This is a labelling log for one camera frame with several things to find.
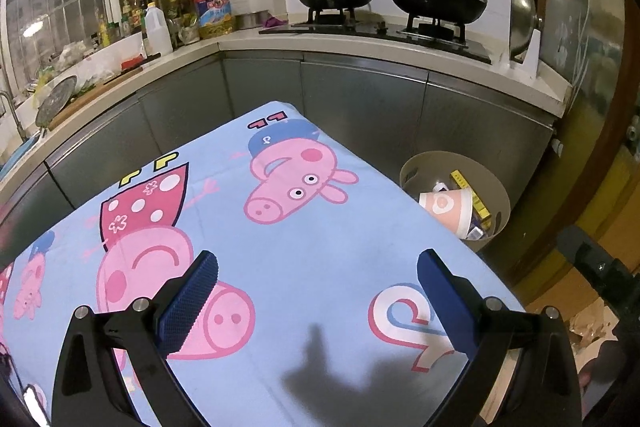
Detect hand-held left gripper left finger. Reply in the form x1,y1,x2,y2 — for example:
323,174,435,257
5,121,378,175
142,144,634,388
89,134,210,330
51,249,221,427

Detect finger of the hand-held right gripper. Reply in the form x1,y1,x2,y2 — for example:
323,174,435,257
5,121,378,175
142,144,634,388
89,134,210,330
556,226,609,281

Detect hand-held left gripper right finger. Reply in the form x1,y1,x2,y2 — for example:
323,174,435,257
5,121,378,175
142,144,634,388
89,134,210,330
416,248,583,427

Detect pink paper cup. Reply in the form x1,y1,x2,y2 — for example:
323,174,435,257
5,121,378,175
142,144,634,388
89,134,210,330
419,188,475,241

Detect yellow snack bag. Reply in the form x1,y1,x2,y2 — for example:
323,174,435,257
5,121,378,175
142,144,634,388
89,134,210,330
449,169,489,219

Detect beige plastic bin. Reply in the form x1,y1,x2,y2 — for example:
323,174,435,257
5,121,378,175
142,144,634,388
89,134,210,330
399,150,512,254

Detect blue cartoon pig blanket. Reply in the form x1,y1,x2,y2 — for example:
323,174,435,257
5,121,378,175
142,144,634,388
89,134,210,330
0,99,528,427

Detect smartphone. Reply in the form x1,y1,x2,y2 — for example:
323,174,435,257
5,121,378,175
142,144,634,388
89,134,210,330
20,382,53,427

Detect white lid stand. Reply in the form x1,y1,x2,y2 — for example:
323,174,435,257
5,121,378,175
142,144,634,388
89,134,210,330
509,29,544,84

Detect grey kitchen base cabinets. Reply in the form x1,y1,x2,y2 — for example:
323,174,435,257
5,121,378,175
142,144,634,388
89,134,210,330
0,52,558,258

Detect wooden door frosted glass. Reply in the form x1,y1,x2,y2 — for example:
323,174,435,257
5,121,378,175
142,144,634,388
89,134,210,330
525,0,640,318

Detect long wooden chopping board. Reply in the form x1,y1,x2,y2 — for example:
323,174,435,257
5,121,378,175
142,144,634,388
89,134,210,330
47,64,143,130

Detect round metal lid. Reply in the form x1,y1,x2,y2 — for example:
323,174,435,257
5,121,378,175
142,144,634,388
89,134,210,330
35,74,79,128

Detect large steel wok lid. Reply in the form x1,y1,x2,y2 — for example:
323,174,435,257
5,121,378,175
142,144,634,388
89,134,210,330
509,0,544,60

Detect red and black utensil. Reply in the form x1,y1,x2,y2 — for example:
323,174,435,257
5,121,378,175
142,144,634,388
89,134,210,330
121,53,162,73

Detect steel faucet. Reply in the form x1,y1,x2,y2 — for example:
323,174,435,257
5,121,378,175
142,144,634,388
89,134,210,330
0,89,27,142

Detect white kitchen countertop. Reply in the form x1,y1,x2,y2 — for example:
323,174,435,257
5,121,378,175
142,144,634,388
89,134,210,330
0,24,573,180

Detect clear plastic bag pile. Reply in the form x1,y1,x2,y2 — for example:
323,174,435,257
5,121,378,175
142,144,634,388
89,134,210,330
27,38,126,90

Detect white plastic jug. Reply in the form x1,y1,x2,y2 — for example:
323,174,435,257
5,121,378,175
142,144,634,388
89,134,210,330
143,3,174,56

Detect black gas stove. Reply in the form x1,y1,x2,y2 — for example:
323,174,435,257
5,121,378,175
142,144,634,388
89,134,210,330
259,7,493,66

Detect dark spice rack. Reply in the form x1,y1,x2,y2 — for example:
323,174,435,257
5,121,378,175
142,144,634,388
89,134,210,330
150,0,201,48

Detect small steel pot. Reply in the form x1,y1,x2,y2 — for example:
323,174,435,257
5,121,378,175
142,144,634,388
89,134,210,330
234,9,272,30

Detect row of sauce bottles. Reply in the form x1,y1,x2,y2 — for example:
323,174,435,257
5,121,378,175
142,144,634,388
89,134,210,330
95,0,151,48

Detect large cooking oil bottle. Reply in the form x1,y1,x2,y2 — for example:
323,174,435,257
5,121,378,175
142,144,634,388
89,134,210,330
192,0,236,40

